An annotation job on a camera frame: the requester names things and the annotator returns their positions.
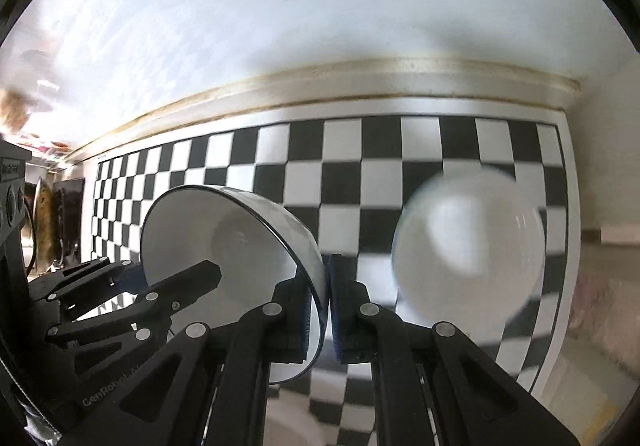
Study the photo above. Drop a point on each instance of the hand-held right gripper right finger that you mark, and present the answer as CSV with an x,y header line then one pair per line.
x,y
337,306

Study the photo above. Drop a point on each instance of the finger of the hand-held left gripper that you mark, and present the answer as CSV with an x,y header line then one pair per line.
x,y
131,276
200,276

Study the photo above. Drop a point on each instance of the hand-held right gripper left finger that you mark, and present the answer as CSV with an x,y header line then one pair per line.
x,y
305,321

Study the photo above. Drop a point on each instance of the white bowl with dark rim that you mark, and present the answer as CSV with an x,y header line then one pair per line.
x,y
225,236

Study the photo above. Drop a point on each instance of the white bowl with coloured dots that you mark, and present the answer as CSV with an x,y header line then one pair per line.
x,y
465,246

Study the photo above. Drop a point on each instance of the dark frying pan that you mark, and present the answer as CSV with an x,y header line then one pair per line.
x,y
44,221

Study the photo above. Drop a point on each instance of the plastic bag with orange contents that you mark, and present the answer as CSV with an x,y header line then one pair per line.
x,y
12,109

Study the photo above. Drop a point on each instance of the black and white checkered tablecloth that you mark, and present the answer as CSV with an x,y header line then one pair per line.
x,y
360,186

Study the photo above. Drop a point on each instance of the colourful wall stickers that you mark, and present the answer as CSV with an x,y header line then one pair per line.
x,y
45,146

